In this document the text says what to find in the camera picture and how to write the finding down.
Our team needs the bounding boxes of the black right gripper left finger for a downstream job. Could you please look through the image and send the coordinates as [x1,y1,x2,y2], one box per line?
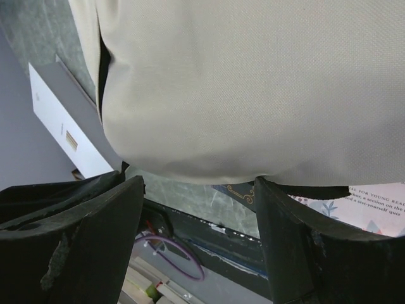
[1,171,144,303]

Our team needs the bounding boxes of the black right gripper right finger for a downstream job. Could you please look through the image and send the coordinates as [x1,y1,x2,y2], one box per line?
[254,177,404,303]

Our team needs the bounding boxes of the white book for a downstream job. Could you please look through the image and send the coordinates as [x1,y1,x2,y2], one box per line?
[28,57,122,178]

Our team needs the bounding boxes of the cream canvas backpack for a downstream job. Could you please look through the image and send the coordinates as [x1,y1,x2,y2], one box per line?
[70,1,404,186]

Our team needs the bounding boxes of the floral cover book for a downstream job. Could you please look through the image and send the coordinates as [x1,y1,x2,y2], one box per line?
[292,182,405,237]

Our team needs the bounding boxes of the blue Jane Eyre book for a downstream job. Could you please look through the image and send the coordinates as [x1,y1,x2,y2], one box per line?
[211,182,256,212]

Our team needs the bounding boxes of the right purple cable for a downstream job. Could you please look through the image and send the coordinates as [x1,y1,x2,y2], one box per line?
[134,234,206,281]

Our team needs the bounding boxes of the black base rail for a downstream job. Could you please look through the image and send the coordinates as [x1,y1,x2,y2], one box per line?
[138,199,272,300]

